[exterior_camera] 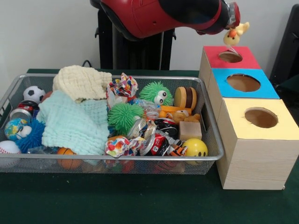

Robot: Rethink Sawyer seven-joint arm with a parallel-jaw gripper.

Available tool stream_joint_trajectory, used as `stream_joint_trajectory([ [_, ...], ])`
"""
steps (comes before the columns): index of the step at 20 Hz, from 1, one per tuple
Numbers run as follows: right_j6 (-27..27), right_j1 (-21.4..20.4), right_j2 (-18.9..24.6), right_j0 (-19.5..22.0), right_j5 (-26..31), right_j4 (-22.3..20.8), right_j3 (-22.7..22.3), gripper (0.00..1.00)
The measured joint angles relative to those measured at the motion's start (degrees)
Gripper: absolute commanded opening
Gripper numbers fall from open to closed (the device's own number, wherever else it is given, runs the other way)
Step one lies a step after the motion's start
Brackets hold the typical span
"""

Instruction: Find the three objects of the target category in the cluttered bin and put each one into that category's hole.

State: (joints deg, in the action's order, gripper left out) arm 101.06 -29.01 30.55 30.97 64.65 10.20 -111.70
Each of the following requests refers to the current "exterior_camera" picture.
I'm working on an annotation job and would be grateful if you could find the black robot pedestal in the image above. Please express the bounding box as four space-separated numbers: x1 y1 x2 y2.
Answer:
90 0 177 70

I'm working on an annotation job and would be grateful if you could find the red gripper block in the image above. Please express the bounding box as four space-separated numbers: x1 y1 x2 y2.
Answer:
230 1 241 30

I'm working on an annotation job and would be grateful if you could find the yellow plush duck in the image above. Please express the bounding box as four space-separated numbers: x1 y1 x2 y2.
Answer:
223 22 250 56

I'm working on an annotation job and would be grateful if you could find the plain wooden cube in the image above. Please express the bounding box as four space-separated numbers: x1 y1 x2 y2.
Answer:
179 121 203 140

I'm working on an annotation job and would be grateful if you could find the black chair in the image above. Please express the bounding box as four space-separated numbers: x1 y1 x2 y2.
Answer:
268 4 299 87

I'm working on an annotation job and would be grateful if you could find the pale mint muslin cloth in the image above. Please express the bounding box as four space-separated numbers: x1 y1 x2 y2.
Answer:
36 90 110 156

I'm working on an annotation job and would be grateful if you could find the small soccer ball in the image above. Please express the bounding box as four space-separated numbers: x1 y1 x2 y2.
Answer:
22 85 46 103

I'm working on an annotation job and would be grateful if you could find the small globe ball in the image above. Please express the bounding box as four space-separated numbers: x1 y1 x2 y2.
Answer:
4 118 28 141

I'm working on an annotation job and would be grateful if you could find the shallow clear mesh bin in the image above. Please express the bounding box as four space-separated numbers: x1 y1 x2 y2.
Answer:
0 73 224 175

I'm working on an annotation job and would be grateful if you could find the green spiky toy with eyes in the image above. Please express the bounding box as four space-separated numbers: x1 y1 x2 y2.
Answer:
107 103 144 136
139 81 174 106

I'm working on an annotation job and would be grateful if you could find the blue spiky toy with eyes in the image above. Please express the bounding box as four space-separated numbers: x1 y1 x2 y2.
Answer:
15 119 46 154

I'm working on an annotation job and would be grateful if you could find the wooden toy hamburger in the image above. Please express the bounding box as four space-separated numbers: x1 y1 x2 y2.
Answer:
175 86 198 109

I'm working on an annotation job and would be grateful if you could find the wooden box with three holes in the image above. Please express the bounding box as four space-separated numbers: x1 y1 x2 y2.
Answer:
199 45 299 190

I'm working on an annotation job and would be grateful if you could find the dark green side-table cloth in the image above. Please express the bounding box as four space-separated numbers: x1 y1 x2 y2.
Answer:
271 74 299 110

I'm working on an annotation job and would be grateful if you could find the yellow smiley ball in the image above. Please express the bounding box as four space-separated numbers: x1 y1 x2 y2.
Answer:
182 138 208 158

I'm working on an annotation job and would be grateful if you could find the cream muslin cloth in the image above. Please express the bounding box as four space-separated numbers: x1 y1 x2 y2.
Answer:
52 65 113 103

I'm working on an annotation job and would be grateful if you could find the dark green table cloth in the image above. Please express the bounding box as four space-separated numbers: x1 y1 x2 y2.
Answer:
0 68 299 224

